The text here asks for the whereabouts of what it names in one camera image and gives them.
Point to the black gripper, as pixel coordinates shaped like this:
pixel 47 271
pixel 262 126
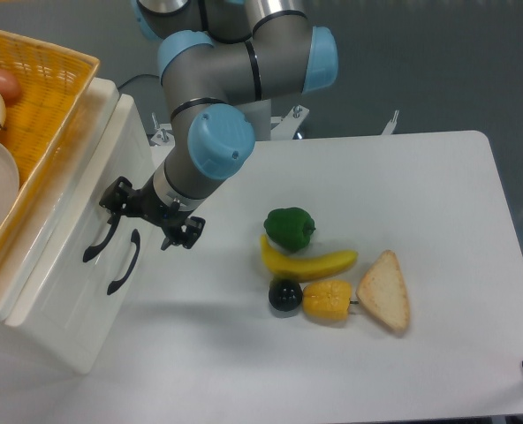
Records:
pixel 179 228

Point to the black top drawer handle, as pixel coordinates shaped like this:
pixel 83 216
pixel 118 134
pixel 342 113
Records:
pixel 93 251

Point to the black drawer handle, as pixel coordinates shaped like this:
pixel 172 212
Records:
pixel 93 251
pixel 128 264

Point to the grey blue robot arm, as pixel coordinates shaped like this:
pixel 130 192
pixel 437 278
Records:
pixel 215 57

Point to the white drawer cabinet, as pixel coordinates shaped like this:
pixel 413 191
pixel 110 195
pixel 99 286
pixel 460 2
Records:
pixel 22 253

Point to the green bell pepper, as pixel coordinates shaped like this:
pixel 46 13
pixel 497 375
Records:
pixel 291 228

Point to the yellow banana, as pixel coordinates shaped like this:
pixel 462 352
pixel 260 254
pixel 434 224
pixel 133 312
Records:
pixel 305 269

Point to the dark purple mangosteen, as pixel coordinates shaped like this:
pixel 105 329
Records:
pixel 285 297

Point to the yellow woven basket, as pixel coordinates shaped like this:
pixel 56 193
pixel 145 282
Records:
pixel 53 79

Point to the yellow bell pepper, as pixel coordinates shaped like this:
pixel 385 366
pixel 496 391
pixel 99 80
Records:
pixel 328 300

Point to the triangular bread slice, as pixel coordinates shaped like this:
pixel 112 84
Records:
pixel 382 293

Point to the black bottom drawer handle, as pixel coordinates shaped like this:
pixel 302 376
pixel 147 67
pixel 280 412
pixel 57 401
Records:
pixel 128 264

